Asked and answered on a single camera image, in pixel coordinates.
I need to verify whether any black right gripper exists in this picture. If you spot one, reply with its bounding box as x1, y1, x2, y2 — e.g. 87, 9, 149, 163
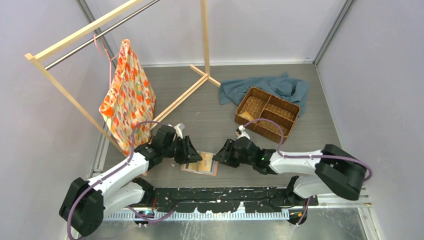
213, 138, 255, 168

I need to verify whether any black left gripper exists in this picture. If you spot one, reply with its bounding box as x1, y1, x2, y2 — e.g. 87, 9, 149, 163
162, 135, 202, 165

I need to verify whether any orange credit card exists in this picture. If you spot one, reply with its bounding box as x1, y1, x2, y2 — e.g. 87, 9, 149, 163
239, 111, 254, 121

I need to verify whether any yellow credit card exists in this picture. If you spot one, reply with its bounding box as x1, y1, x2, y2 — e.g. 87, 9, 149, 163
197, 151, 215, 174

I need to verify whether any woven wicker divided basket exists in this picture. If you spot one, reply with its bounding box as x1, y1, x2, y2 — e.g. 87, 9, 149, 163
234, 87, 301, 143

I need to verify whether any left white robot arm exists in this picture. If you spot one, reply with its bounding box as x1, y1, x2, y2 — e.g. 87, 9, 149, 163
59, 123, 202, 240

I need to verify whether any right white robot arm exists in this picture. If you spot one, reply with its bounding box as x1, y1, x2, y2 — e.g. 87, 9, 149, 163
212, 127, 368, 205

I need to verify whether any orange floral hanging garment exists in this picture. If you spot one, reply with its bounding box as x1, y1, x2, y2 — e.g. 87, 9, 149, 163
99, 39, 156, 156

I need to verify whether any blue-grey crumpled cloth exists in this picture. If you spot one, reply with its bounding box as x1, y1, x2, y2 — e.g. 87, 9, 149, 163
219, 72, 310, 116

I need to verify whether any pink clothes hanger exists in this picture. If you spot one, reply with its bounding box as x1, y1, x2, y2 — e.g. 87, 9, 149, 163
93, 34, 121, 89

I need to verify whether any wooden clothes rack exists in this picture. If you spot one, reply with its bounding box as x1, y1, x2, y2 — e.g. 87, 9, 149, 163
24, 0, 221, 153

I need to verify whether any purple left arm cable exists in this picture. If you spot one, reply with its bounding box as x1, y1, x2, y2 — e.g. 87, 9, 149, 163
66, 120, 176, 240

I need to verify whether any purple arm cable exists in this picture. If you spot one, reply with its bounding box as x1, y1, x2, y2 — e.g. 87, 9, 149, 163
66, 120, 176, 240
236, 118, 373, 226

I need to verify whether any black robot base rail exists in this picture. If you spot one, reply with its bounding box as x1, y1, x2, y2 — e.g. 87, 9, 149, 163
131, 187, 306, 214

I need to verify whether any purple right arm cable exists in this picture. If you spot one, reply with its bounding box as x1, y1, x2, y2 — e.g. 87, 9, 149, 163
236, 118, 373, 226

